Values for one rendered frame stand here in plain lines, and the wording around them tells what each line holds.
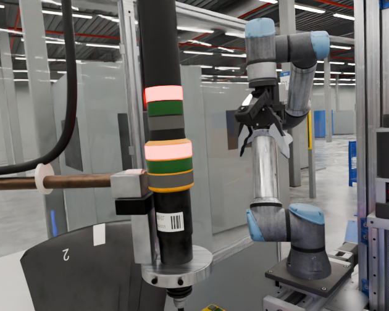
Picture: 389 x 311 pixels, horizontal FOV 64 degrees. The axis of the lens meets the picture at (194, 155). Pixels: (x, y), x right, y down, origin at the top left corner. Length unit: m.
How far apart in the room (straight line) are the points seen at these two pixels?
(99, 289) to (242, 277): 1.25
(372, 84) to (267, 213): 0.54
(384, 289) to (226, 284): 0.66
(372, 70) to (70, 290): 1.06
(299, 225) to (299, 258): 0.12
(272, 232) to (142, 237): 0.86
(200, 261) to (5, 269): 0.46
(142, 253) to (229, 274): 1.27
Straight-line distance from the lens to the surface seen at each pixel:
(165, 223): 0.29
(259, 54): 0.84
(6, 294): 0.69
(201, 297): 1.47
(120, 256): 0.47
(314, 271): 1.20
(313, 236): 1.15
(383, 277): 1.23
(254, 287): 1.76
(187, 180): 0.28
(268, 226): 1.13
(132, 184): 0.30
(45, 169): 0.36
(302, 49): 0.95
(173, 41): 0.29
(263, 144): 1.21
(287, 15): 7.50
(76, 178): 0.33
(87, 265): 0.48
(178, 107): 0.28
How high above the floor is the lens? 1.59
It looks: 6 degrees down
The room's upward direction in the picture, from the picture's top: 4 degrees counter-clockwise
